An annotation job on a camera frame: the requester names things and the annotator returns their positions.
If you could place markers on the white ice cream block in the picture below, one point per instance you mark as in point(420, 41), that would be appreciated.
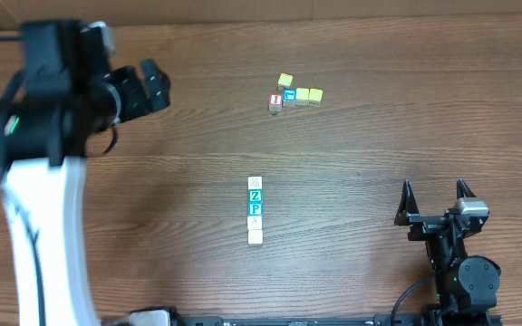
point(254, 222)

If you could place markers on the white sketch block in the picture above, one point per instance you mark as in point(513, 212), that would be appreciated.
point(254, 183)

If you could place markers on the yellow block far top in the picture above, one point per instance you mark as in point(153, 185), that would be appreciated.
point(285, 81)

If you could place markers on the yellow block in row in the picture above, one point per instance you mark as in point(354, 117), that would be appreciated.
point(302, 96)

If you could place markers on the blue letter P block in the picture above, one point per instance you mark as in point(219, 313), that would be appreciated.
point(255, 209)

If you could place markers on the green letter Z block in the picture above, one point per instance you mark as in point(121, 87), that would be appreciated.
point(255, 195)

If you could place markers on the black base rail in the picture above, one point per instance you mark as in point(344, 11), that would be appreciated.
point(408, 319)

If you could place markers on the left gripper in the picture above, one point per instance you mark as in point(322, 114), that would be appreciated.
point(135, 93)

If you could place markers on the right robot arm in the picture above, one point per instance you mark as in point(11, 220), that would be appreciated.
point(466, 285)

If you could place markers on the blue letter block in row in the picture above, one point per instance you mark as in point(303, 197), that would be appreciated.
point(289, 97)

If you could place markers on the yellow letter K block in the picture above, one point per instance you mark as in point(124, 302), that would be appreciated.
point(255, 237)

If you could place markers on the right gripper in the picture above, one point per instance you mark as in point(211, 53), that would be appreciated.
point(435, 225)

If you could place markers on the red letter I block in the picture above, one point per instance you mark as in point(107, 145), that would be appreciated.
point(275, 103)

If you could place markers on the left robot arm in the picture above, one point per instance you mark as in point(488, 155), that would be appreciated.
point(65, 92)

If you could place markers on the yellow block row end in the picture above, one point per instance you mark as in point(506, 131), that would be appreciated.
point(315, 97)

